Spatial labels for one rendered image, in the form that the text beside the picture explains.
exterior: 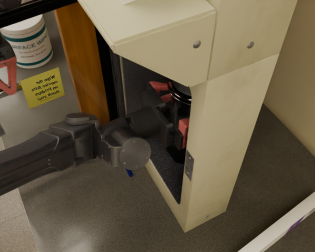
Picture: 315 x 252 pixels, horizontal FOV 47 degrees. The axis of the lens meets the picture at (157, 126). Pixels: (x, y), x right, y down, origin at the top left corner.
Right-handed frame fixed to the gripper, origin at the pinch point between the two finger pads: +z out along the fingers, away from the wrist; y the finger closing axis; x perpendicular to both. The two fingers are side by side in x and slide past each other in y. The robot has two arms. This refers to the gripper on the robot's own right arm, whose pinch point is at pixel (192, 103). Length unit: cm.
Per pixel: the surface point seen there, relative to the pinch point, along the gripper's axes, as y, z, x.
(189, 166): -13.6, -9.7, -2.4
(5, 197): 78, -54, 118
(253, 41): -15.3, -4.4, -27.2
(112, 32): -13.4, -21.0, -33.0
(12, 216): 65, -54, 118
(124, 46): -15.0, -20.7, -32.3
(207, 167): -15.0, -6.8, -1.9
